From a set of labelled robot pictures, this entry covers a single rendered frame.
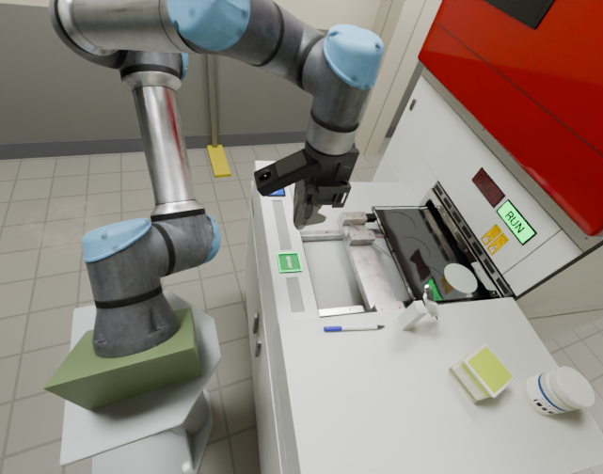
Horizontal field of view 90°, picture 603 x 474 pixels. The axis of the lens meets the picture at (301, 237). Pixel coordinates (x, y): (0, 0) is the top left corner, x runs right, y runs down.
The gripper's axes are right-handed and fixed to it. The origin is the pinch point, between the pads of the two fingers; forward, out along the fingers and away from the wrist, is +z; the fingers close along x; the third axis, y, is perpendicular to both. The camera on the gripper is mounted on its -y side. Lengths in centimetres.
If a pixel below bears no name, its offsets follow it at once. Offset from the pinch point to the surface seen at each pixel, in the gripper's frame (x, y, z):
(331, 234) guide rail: 17.1, 19.2, 25.7
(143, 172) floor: 147, -69, 111
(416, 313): -19.4, 23.4, 6.6
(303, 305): -11.4, 2.3, 14.8
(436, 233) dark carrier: 12, 53, 21
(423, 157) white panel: 42, 58, 13
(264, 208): 18.7, -3.2, 14.7
